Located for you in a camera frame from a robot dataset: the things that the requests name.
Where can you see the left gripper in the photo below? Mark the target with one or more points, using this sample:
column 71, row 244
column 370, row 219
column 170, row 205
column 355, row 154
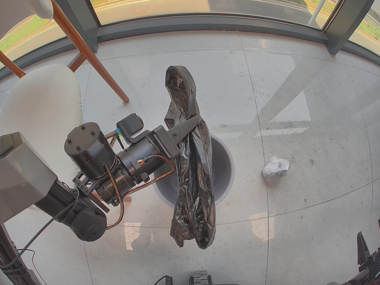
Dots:
column 148, row 153

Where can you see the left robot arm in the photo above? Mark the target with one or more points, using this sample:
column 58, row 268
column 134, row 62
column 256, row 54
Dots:
column 86, row 150

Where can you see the white paper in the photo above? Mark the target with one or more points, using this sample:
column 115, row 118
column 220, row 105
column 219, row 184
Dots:
column 276, row 168

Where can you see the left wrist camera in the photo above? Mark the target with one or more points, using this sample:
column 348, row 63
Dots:
column 130, row 125

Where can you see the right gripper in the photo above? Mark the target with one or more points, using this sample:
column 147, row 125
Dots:
column 372, row 267

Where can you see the white trash bin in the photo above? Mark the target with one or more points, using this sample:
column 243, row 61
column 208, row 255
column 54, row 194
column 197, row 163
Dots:
column 222, row 171

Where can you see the black plastic bag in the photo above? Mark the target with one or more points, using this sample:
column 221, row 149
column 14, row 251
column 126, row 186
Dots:
column 193, row 188

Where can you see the white cushioned wooden chair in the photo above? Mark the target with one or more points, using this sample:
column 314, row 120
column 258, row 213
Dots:
column 44, row 99

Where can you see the window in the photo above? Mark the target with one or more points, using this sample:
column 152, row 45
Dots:
column 207, row 25

